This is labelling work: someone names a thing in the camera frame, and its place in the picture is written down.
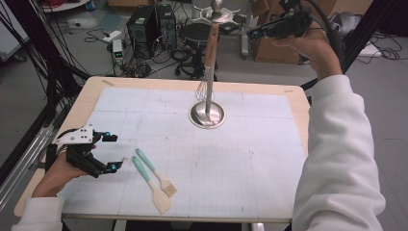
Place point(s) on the person's right hand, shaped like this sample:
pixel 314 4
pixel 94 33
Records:
pixel 320 51

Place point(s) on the small cardboard box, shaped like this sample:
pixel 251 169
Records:
pixel 128 2

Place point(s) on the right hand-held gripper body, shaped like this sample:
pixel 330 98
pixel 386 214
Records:
pixel 293 24

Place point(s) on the plain black computer tower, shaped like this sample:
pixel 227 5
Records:
pixel 166 25

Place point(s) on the person's left hand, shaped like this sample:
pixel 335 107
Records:
pixel 57 176

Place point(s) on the white round table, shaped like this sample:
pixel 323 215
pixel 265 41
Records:
pixel 64 8

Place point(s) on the black computer tower green label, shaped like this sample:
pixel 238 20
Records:
pixel 142 35

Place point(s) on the aluminium rail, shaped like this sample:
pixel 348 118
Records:
pixel 19 166

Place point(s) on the white power strip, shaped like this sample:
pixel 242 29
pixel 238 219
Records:
pixel 112 36

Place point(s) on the large cardboard box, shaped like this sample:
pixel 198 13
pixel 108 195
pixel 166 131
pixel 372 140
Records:
pixel 275 51

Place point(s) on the metal utensil stand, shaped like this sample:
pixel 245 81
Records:
pixel 207 117

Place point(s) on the grey metal stand leg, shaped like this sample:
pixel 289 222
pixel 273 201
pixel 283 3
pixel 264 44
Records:
pixel 245 41

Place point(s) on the grey rounded device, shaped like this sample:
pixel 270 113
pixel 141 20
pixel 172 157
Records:
pixel 349 22

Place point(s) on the white device green display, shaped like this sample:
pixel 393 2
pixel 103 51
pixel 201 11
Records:
pixel 117 48

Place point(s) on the white flat board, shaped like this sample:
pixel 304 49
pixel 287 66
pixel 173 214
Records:
pixel 370 51

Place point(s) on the black round stool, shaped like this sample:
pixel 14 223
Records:
pixel 194 35

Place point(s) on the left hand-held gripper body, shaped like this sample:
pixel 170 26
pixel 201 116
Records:
pixel 80 154

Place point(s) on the black frame post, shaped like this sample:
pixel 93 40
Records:
pixel 365 32

